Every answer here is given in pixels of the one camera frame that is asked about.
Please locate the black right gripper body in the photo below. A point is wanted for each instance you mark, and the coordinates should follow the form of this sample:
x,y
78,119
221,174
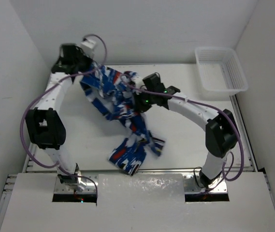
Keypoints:
x,y
145,100

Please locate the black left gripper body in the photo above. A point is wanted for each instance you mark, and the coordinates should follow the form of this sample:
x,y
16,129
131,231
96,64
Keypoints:
x,y
81,61

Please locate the blue white red patterned trousers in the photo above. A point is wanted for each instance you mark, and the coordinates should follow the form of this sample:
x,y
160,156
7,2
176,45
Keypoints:
x,y
106,89

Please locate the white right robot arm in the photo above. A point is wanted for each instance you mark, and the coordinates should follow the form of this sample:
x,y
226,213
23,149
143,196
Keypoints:
x,y
219,127

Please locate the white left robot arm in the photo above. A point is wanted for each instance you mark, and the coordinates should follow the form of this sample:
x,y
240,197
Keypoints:
x,y
43,122

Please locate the white plastic mesh basket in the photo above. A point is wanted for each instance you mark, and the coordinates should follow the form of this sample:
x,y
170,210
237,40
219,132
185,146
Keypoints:
x,y
221,74

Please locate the white front cover panel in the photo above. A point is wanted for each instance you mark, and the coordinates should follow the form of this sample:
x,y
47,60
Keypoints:
x,y
142,203

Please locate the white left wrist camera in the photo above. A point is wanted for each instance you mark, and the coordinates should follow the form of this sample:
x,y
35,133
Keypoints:
x,y
88,45

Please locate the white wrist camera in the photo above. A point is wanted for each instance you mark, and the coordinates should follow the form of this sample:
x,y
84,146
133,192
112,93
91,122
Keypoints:
x,y
88,45
137,82

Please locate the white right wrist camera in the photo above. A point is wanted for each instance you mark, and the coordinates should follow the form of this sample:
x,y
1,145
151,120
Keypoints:
x,y
137,82

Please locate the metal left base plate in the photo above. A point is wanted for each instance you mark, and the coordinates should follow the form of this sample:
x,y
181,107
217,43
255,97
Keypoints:
x,y
70,185

